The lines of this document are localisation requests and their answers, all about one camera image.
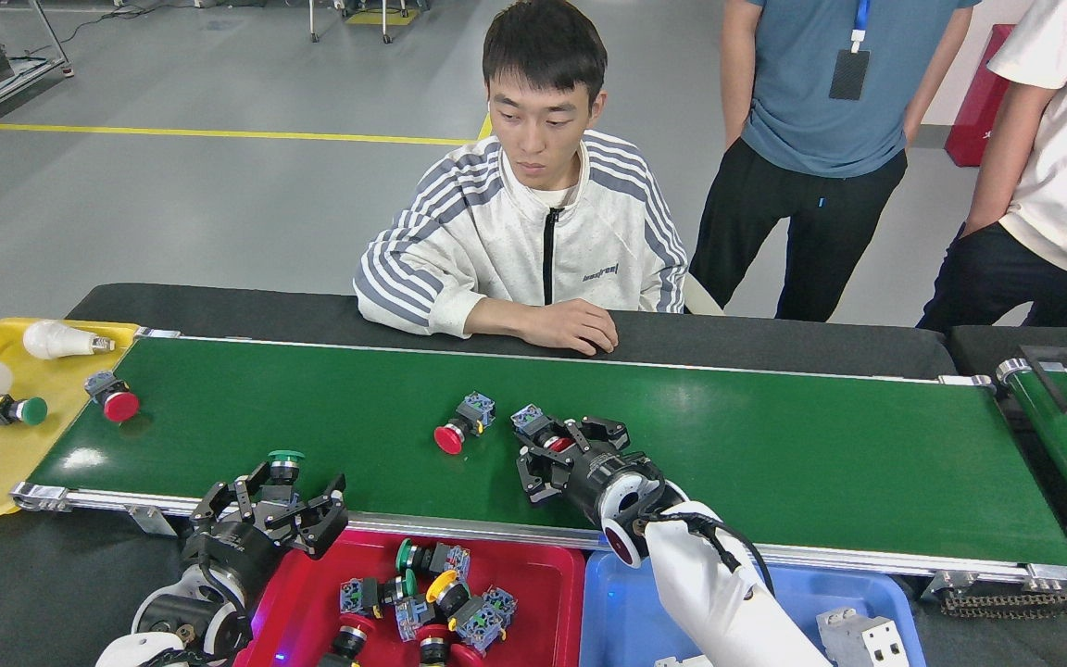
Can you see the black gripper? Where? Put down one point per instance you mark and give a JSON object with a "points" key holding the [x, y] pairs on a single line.
{"points": [[237, 551], [608, 482]]}

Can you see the yellow push button switch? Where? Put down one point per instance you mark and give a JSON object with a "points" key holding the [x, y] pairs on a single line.
{"points": [[441, 585]]}

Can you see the white circuit breaker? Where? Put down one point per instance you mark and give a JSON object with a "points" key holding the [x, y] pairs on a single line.
{"points": [[682, 661], [858, 639]]}

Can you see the person's right forearm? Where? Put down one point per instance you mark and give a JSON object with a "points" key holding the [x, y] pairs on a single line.
{"points": [[739, 74], [1001, 157]]}

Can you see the person's left forearm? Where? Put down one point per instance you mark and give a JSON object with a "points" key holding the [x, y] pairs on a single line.
{"points": [[939, 74]]}

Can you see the red plastic tray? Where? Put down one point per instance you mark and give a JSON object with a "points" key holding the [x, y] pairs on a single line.
{"points": [[547, 602]]}

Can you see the blue plastic tray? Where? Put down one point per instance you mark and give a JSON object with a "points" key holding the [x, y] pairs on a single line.
{"points": [[612, 630]]}

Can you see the long green conveyor belt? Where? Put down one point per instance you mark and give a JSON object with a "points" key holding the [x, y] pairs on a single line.
{"points": [[774, 445]]}

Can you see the seated person's right hand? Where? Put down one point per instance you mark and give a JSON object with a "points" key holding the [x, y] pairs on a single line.
{"points": [[580, 326]]}

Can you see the seated person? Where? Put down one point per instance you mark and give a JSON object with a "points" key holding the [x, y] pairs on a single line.
{"points": [[478, 241]]}

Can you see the standing person with black badge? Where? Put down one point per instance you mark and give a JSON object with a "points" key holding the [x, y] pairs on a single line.
{"points": [[802, 120]]}

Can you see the black badge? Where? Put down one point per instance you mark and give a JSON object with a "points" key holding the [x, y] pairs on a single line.
{"points": [[848, 74]]}

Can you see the silver metal rack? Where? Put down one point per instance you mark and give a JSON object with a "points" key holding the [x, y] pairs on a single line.
{"points": [[33, 88]]}

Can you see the red cabinet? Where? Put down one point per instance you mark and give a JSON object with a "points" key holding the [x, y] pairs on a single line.
{"points": [[973, 120]]}

